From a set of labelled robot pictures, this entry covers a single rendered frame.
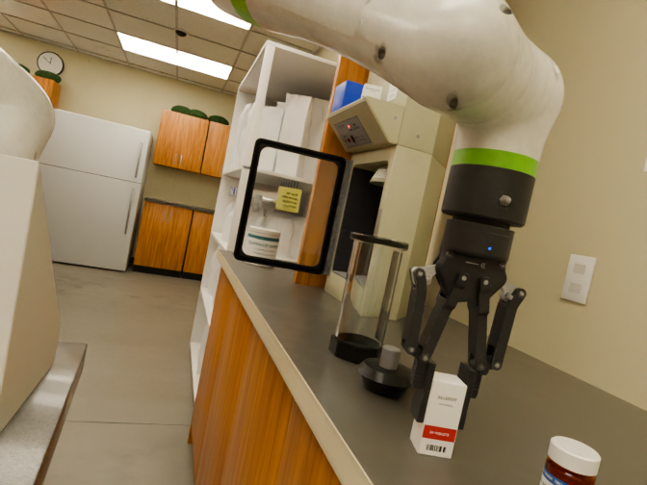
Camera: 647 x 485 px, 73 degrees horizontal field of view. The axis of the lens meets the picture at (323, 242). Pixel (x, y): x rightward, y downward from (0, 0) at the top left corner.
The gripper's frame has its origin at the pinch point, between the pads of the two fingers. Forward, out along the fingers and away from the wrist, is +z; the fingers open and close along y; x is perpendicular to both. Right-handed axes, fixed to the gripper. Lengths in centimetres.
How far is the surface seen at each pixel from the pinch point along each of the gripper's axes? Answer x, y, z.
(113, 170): -507, 246, -22
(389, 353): -15.2, 2.8, 0.7
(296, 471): -17.9, 12.7, 22.7
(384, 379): -12.4, 3.5, 3.8
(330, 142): -102, 14, -43
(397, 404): -11.3, 1.2, 6.7
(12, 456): 13.0, 39.4, 6.7
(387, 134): -67, 1, -42
